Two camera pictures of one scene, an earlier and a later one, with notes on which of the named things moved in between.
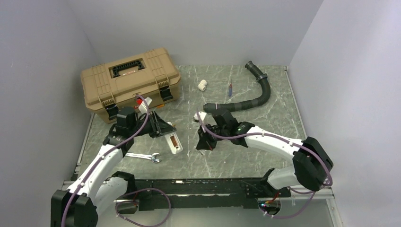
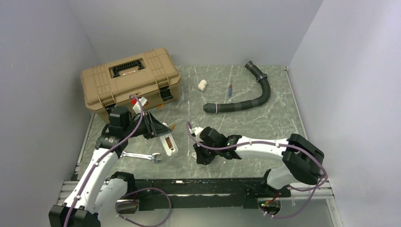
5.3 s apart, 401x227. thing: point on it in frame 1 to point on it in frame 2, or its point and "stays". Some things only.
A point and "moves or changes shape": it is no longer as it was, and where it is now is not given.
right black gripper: (204, 142) to (201, 158)
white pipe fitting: (202, 85) stays
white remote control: (173, 142) moves or changes shape
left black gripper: (159, 126) stays
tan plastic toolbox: (108, 86) stays
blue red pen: (230, 90) stays
